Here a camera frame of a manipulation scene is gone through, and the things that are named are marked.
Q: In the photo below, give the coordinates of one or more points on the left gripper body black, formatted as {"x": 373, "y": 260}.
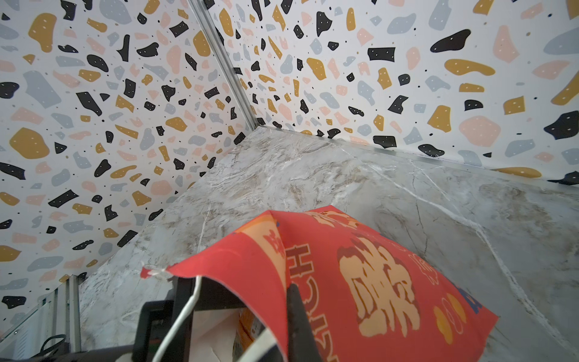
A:
{"x": 128, "y": 320}

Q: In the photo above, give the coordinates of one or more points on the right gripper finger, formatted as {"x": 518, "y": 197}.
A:
{"x": 302, "y": 346}

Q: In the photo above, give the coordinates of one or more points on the orange fruit candy packet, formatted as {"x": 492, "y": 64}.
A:
{"x": 248, "y": 329}

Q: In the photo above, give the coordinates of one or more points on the red paper gift bag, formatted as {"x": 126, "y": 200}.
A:
{"x": 367, "y": 298}

